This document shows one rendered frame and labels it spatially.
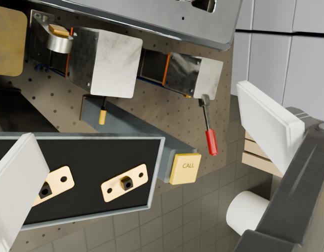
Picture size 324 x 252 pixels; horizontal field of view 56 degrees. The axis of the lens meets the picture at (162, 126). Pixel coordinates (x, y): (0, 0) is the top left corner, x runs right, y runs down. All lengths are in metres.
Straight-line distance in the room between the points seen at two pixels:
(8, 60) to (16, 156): 0.32
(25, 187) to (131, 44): 0.37
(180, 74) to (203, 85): 0.07
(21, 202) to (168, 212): 2.27
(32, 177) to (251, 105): 0.13
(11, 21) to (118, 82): 0.17
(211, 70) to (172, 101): 0.44
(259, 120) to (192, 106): 1.03
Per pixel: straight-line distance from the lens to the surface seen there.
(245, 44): 1.87
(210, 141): 0.67
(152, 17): 0.66
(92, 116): 0.88
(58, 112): 0.93
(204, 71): 0.69
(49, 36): 0.47
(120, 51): 0.50
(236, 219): 2.91
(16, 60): 0.49
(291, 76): 1.71
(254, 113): 0.17
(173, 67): 0.75
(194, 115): 1.21
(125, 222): 2.23
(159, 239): 2.53
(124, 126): 0.72
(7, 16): 0.48
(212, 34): 0.77
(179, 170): 0.58
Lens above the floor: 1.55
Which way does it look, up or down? 50 degrees down
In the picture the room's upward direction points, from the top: 118 degrees clockwise
